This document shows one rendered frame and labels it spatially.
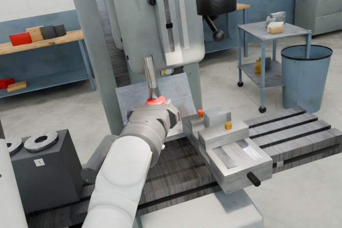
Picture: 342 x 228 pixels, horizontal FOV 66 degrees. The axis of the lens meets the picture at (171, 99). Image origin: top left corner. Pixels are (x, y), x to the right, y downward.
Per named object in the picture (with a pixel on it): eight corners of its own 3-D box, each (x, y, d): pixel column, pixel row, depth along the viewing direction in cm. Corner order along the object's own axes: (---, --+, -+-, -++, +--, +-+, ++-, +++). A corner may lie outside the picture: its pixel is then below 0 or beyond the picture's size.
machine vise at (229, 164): (272, 178, 76) (274, 147, 71) (225, 195, 72) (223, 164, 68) (217, 122, 106) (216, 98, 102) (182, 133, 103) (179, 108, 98)
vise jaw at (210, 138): (249, 137, 83) (249, 126, 81) (205, 151, 80) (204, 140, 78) (239, 128, 88) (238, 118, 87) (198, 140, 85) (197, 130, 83)
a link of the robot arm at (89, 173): (166, 132, 50) (151, 173, 40) (155, 172, 55) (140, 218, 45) (109, 115, 51) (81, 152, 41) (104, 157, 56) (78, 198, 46)
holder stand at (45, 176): (79, 201, 78) (57, 147, 69) (3, 219, 76) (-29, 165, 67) (85, 174, 89) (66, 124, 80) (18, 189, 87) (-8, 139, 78)
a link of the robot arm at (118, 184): (154, 139, 45) (138, 202, 34) (145, 175, 50) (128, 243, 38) (117, 130, 45) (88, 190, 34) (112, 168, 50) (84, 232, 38)
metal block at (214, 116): (227, 128, 87) (226, 112, 84) (210, 133, 85) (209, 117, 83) (220, 121, 91) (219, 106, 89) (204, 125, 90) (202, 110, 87)
